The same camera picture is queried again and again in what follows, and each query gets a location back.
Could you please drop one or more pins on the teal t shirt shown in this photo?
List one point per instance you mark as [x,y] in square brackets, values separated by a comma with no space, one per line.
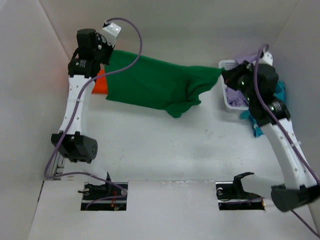
[280,93]

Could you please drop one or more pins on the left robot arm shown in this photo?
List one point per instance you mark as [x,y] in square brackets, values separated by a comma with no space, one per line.
[72,141]

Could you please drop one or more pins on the green t shirt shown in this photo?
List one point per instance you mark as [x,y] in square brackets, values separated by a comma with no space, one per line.
[157,84]

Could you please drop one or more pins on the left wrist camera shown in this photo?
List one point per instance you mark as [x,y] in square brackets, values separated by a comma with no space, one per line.
[110,33]

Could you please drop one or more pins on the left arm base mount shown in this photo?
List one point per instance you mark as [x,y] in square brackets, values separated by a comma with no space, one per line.
[105,197]

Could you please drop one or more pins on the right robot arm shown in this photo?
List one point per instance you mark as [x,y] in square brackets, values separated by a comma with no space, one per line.
[301,186]

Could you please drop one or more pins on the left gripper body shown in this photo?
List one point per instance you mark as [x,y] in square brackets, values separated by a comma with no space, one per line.
[105,51]

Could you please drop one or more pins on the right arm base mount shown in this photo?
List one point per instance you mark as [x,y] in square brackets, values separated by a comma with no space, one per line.
[231,195]

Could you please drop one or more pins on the lilac t shirt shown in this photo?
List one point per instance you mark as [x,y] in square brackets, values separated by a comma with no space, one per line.
[234,97]

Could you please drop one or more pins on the orange t shirt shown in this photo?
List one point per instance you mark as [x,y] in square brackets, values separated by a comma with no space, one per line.
[101,85]

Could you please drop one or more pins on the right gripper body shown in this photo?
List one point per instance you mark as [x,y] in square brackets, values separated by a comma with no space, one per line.
[230,75]

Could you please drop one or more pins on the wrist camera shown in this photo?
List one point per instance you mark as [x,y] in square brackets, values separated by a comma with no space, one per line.
[266,58]
[110,33]

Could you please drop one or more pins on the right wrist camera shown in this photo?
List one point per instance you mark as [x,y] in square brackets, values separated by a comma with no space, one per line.
[266,58]

